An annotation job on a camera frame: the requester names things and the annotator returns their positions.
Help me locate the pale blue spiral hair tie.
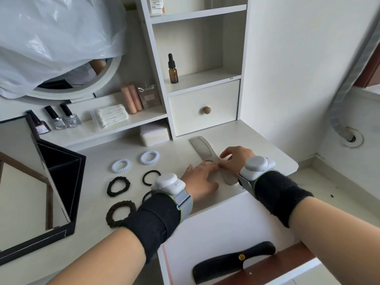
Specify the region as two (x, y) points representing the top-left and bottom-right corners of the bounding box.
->
(140, 150), (160, 165)

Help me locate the black cloth wristband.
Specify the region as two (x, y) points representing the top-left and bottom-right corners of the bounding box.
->
(121, 192), (182, 263)
(253, 170), (315, 228)

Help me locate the white wall pipe flange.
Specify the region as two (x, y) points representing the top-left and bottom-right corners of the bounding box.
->
(340, 127), (364, 148)

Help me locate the white cotton pad box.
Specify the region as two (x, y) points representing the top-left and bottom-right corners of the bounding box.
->
(139, 125), (170, 147)

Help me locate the black box with mirror lid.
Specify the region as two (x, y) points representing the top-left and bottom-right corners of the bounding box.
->
(0, 114), (87, 266)

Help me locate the open white table drawer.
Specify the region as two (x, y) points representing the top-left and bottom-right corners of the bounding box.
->
(157, 191), (322, 285)

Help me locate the pack of cotton swabs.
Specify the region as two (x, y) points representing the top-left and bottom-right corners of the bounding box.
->
(93, 104), (129, 129)

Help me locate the dark pink nail polish bottle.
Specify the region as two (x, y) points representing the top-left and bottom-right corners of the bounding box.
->
(26, 110), (52, 136)

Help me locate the brown window frame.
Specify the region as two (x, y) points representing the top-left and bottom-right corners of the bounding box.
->
(354, 53), (380, 89)

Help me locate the person's left hand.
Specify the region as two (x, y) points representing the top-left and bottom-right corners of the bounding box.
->
(181, 161), (220, 202)

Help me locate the small white shelf drawer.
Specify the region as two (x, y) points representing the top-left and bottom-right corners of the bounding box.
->
(167, 79), (240, 138)

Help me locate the amber dropper bottle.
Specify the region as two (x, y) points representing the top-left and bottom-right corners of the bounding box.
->
(168, 53), (179, 84)

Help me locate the black scrunchie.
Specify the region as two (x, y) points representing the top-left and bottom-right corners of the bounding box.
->
(106, 176), (131, 198)

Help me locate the white shelf unit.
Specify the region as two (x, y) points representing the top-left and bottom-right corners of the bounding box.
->
(0, 0), (250, 152)

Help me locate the person's left forearm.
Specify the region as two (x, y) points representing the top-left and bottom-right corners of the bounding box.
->
(46, 226), (148, 285)

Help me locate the grey wrapped hose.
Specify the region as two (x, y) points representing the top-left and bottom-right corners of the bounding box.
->
(329, 35), (380, 143)

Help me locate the round white-framed mirror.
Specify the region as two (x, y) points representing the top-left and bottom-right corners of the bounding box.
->
(29, 56), (123, 101)

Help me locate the person's right forearm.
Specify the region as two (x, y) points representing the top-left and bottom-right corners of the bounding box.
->
(289, 196), (380, 285)

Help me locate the black comb with handle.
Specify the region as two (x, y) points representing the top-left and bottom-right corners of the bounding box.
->
(192, 241), (276, 285)

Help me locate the white wrist tracker grey strap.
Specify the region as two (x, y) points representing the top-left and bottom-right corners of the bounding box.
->
(237, 156), (277, 200)
(150, 173), (194, 225)

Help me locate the translucent white plastic bag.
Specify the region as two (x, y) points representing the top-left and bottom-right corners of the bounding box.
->
(0, 0), (129, 100)

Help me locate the brown scrunchie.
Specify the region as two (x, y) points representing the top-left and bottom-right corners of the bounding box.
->
(106, 201), (137, 228)

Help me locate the white box with red label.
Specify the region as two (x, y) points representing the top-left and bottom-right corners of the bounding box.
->
(147, 0), (165, 17)

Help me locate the glitter nail polish bottle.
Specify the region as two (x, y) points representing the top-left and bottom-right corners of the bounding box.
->
(59, 103), (82, 128)

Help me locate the wrapped perfume bottle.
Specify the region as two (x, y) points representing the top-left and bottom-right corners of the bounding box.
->
(137, 83), (162, 110)

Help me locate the person's right hand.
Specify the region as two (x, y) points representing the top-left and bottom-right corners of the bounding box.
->
(218, 146), (255, 177)

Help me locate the white spiral hair tie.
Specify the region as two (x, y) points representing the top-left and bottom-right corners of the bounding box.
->
(111, 159), (131, 174)

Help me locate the silver nail polish bottle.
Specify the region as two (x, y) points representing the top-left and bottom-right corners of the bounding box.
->
(44, 105), (68, 130)

